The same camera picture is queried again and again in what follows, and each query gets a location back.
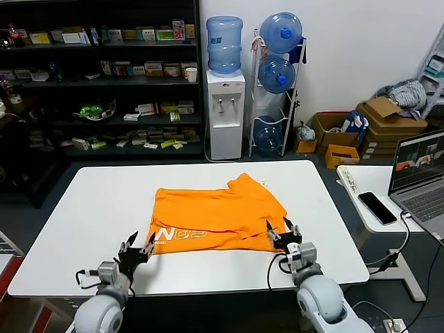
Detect white wire jug rack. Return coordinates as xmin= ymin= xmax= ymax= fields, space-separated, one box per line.
xmin=248 ymin=29 xmax=308 ymax=159

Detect dark blue bottle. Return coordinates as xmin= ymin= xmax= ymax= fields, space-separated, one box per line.
xmin=48 ymin=62 xmax=63 ymax=83

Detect light grey metal rack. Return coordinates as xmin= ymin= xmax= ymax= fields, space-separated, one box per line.
xmin=416 ymin=26 xmax=444 ymax=119

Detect orange cardboard box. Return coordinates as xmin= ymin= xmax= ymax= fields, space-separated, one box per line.
xmin=324 ymin=144 xmax=361 ymax=170

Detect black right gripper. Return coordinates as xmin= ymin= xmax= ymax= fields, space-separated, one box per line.
xmin=266 ymin=216 xmax=303 ymax=253

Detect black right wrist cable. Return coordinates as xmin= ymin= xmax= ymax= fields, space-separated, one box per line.
xmin=266 ymin=252 xmax=296 ymax=289

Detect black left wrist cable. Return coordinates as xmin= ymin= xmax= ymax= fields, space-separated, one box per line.
xmin=75 ymin=268 xmax=102 ymax=289

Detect white laptop cable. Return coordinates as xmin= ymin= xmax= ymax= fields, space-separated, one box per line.
xmin=366 ymin=210 xmax=413 ymax=268

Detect white water dispenser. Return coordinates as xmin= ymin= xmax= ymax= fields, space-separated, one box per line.
xmin=206 ymin=69 xmax=246 ymax=161

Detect white red box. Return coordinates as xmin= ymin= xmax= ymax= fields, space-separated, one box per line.
xmin=135 ymin=103 xmax=159 ymax=117

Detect black power adapter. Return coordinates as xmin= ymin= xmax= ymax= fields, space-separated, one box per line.
xmin=377 ymin=251 xmax=400 ymax=275

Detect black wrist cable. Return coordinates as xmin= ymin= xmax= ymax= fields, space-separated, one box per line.
xmin=75 ymin=268 xmax=102 ymax=289
xmin=266 ymin=252 xmax=296 ymax=289

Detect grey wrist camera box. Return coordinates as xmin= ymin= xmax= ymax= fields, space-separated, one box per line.
xmin=98 ymin=262 xmax=121 ymax=285
xmin=286 ymin=241 xmax=317 ymax=275

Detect silver bowl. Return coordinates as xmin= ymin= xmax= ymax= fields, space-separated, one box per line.
xmin=71 ymin=99 xmax=117 ymax=123

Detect black stand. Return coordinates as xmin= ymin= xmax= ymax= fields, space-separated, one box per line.
xmin=286 ymin=88 xmax=300 ymax=146

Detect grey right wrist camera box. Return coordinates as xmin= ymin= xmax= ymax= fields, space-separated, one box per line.
xmin=286 ymin=241 xmax=317 ymax=275

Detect large white table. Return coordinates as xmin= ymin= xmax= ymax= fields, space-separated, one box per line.
xmin=7 ymin=160 xmax=370 ymax=298

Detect beige hanging cloth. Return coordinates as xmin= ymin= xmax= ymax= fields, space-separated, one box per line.
xmin=251 ymin=36 xmax=266 ymax=58

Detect black smartphone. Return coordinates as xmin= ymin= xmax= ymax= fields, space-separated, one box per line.
xmin=357 ymin=191 xmax=398 ymax=226

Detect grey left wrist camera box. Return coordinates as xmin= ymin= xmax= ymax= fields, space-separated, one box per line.
xmin=98 ymin=262 xmax=121 ymax=285

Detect small white side table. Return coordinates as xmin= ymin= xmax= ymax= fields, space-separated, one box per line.
xmin=336 ymin=165 xmax=444 ymax=302

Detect yellow cardboard box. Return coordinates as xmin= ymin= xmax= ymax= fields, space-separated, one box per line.
xmin=293 ymin=137 xmax=318 ymax=155

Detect black shelving unit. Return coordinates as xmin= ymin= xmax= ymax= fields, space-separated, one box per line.
xmin=0 ymin=0 xmax=204 ymax=209

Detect red white cabinet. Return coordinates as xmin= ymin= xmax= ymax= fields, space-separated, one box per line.
xmin=0 ymin=229 xmax=25 ymax=303

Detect blue water jug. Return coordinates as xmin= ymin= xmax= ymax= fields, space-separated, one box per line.
xmin=253 ymin=115 xmax=284 ymax=155
xmin=258 ymin=55 xmax=296 ymax=94
xmin=259 ymin=12 xmax=303 ymax=55
xmin=206 ymin=15 xmax=244 ymax=78

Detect cola bottle red label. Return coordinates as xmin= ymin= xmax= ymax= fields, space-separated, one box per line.
xmin=7 ymin=23 xmax=26 ymax=48

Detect brown cardboard box with flap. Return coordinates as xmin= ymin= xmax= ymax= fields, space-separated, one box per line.
xmin=356 ymin=96 xmax=428 ymax=136

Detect brown box white labels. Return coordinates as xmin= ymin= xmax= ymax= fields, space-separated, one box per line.
xmin=360 ymin=131 xmax=413 ymax=161

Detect pink blue carton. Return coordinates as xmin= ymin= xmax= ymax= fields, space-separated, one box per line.
xmin=172 ymin=19 xmax=187 ymax=42

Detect white floor power strip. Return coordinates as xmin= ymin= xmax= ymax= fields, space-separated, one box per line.
xmin=381 ymin=318 xmax=407 ymax=333

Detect flat yellow box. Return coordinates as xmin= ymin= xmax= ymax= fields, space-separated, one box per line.
xmin=29 ymin=32 xmax=52 ymax=45

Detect yellow white box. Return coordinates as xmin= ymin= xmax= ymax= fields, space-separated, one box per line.
xmin=144 ymin=61 xmax=164 ymax=78

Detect blue white package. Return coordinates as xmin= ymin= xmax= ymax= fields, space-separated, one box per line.
xmin=341 ymin=110 xmax=369 ymax=135

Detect grey striped clothes pile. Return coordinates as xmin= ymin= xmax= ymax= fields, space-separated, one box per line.
xmin=376 ymin=79 xmax=427 ymax=112

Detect grey plastic bag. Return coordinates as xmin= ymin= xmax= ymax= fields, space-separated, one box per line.
xmin=296 ymin=121 xmax=316 ymax=142

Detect white teal box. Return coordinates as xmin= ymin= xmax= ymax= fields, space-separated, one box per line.
xmin=425 ymin=57 xmax=444 ymax=79

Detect open brown cardboard box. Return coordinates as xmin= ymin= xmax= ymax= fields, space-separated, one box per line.
xmin=311 ymin=111 xmax=361 ymax=157

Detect orange T-shirt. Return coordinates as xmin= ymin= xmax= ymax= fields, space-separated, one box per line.
xmin=149 ymin=172 xmax=289 ymax=256

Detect grey laptop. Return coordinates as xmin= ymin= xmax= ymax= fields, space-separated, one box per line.
xmin=388 ymin=130 xmax=444 ymax=244

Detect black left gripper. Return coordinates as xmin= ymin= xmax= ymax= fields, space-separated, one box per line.
xmin=117 ymin=231 xmax=157 ymax=277

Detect green plastic packet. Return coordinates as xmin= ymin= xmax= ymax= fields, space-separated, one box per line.
xmin=80 ymin=105 xmax=105 ymax=117

